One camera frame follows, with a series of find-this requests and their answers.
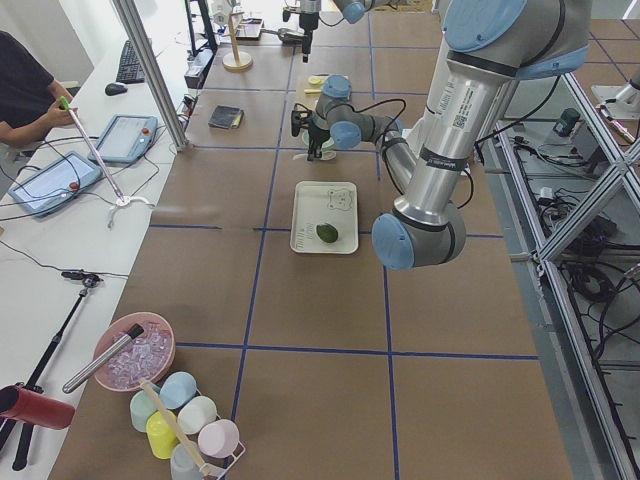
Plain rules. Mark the blue cup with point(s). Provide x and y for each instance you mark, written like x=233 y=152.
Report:
x=178 y=389

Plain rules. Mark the blue teach pendant far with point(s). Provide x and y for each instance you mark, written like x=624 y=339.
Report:
x=126 y=138

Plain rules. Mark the blue teach pendant near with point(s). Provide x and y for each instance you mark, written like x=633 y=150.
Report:
x=53 y=187

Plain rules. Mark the pink bowl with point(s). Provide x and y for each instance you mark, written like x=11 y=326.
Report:
x=147 y=357

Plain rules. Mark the black computer mouse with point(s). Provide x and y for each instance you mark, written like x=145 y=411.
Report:
x=115 y=88

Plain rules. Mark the black tray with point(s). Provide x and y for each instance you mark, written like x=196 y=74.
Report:
x=249 y=29

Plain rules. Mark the person in black shirt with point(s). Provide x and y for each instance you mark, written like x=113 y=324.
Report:
x=30 y=97

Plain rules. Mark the metal scoop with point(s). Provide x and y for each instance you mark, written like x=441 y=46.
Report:
x=286 y=36

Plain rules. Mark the metal cylinder tool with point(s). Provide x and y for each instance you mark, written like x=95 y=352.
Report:
x=90 y=369

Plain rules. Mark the green avocado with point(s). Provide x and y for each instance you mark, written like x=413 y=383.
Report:
x=327 y=233

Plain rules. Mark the yellow cup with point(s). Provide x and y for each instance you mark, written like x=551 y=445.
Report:
x=161 y=438

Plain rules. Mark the black keyboard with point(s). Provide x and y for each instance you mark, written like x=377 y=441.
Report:
x=129 y=70

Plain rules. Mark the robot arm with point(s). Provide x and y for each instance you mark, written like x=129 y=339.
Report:
x=352 y=11
x=485 y=45

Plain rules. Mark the white cup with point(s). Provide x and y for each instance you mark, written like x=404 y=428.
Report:
x=197 y=413

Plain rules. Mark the white bear print tray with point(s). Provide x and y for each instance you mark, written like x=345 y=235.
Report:
x=319 y=203

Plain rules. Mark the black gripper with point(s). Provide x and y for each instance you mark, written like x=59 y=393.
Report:
x=306 y=22
x=316 y=126

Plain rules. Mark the wooden cutting board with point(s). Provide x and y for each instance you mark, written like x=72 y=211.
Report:
x=303 y=84

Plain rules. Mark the folded grey cloth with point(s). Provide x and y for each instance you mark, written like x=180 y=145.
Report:
x=226 y=117

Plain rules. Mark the black selfie stick tripod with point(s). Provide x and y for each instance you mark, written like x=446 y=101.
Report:
x=88 y=281

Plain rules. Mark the grey cup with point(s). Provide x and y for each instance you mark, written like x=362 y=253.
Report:
x=182 y=466

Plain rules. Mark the red cylinder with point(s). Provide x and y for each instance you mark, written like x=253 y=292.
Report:
x=25 y=405

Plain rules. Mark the wooden mug tree stand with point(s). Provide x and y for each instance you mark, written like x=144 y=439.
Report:
x=237 y=60

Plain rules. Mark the green cup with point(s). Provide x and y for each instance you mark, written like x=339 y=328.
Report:
x=141 y=408

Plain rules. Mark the aluminium frame post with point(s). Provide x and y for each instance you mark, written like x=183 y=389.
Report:
x=134 y=28

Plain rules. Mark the light green bowl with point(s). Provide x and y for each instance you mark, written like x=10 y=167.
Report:
x=327 y=152

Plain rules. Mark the blue teach pendant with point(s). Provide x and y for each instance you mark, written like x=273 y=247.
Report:
x=126 y=138
x=53 y=187

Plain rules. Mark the pink cup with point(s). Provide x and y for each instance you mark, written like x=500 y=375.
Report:
x=219 y=439

